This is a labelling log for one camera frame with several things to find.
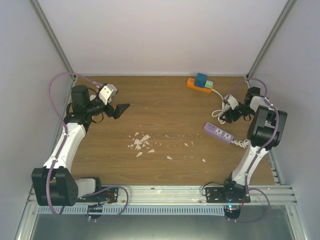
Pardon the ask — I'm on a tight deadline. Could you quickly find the grey slotted cable duct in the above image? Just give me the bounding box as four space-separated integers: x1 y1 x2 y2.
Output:
38 204 225 217

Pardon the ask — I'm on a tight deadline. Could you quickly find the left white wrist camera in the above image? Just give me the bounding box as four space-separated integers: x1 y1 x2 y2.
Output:
98 84 118 105

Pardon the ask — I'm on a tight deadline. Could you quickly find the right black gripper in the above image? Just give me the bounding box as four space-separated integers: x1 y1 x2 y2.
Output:
223 103 254 124

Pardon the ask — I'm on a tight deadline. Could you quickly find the white cord of orange strip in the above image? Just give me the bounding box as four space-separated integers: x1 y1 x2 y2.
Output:
211 89 232 125

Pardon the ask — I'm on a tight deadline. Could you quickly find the blue cube adapter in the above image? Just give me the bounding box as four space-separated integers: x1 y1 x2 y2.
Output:
194 73 208 88

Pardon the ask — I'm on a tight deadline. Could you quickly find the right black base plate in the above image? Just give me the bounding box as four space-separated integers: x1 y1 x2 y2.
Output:
204 186 251 204

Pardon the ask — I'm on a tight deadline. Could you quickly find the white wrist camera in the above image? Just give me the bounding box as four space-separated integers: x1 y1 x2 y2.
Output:
223 94 239 110
98 84 118 105

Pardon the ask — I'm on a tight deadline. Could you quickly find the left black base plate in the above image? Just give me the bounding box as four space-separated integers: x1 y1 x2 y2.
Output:
77 187 119 205

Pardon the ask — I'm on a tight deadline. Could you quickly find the aluminium front rail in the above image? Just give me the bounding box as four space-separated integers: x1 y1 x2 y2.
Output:
26 184 298 206

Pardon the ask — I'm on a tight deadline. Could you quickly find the purple power strip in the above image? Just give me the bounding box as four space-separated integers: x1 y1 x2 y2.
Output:
203 122 234 144

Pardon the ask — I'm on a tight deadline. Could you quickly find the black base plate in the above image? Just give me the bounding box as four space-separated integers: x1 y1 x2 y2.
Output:
204 186 251 204
77 187 119 205

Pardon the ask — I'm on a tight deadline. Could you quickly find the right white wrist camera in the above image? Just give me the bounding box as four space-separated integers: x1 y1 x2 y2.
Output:
223 94 239 110

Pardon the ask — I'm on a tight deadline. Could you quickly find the orange power strip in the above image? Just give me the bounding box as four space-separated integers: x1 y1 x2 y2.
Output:
186 77 214 95

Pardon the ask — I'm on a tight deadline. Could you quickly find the green cube adapter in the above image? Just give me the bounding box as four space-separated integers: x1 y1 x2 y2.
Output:
204 80 213 90

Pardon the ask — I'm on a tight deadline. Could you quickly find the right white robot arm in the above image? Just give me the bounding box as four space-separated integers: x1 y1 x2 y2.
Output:
221 87 288 203

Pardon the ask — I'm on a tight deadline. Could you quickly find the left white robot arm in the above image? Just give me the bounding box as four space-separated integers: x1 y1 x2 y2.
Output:
31 84 130 207

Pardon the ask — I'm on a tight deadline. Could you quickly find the white cord of purple strip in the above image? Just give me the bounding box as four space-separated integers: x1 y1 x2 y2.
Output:
231 138 251 149

